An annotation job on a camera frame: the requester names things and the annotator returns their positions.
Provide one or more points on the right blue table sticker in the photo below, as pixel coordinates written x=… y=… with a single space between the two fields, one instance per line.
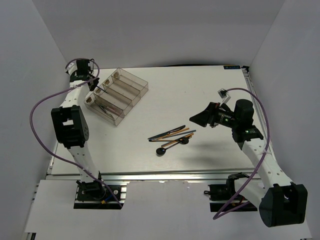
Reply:
x=231 y=67

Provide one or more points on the pink handled fork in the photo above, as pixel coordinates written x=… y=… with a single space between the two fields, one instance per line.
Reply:
x=114 y=111

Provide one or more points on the black spoon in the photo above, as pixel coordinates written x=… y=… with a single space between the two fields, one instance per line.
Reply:
x=162 y=150
x=184 y=140

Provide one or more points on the clear compartment organizer tray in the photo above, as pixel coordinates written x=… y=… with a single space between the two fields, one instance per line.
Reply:
x=124 y=91

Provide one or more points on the orange black chopstick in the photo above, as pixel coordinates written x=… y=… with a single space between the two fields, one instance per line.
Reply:
x=171 y=134

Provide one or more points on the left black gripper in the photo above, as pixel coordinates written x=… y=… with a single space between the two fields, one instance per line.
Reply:
x=95 y=82

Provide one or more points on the black knife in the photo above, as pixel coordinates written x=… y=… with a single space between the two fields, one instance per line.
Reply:
x=175 y=130

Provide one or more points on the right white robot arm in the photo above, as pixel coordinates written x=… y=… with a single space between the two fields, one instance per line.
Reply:
x=280 y=202

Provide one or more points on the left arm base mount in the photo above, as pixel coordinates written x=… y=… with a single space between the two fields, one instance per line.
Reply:
x=94 y=196

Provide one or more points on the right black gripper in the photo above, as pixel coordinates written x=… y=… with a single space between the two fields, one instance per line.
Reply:
x=209 y=115

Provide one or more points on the black spoon right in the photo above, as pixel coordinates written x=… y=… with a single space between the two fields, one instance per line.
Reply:
x=184 y=140

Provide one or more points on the black spoon left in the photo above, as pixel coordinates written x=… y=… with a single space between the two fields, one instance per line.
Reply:
x=162 y=150

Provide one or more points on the orange chopstick lower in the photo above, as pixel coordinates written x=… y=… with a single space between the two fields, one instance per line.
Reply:
x=177 y=138

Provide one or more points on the white front cover board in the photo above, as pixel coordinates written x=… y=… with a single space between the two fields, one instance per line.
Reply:
x=172 y=210

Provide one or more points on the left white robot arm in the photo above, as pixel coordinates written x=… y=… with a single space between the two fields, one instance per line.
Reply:
x=70 y=126

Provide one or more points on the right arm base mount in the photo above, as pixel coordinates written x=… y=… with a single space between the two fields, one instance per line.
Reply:
x=219 y=194

